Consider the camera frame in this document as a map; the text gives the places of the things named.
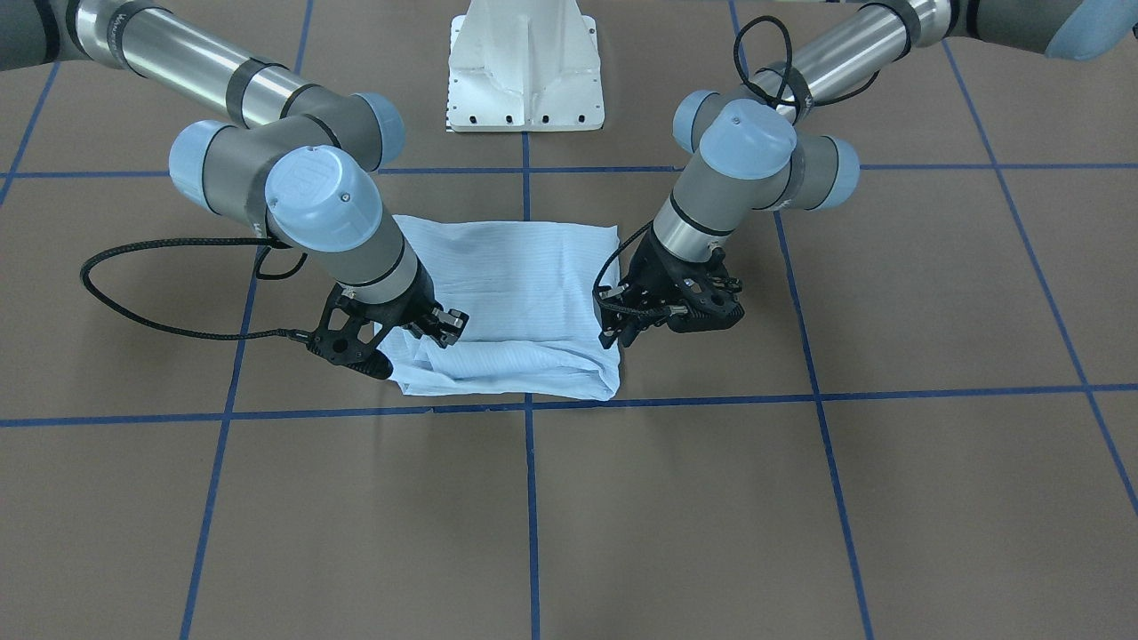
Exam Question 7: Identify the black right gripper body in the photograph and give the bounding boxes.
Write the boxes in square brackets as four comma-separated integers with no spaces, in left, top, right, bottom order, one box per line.
[308,266,440,380]

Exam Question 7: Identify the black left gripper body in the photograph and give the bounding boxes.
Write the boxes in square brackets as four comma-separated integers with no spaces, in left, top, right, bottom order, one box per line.
[594,227,744,333]

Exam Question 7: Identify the light blue button shirt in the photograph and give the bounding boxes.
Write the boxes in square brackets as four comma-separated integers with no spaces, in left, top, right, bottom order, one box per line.
[381,215,621,401]

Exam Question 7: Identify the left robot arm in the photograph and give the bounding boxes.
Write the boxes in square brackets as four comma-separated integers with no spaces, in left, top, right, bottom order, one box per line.
[593,1,1137,348]

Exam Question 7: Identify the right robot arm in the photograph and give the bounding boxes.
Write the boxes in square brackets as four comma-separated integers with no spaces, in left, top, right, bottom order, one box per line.
[3,1,469,380]

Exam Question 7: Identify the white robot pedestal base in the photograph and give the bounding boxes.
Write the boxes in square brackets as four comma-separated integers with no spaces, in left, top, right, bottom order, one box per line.
[445,1,607,133]

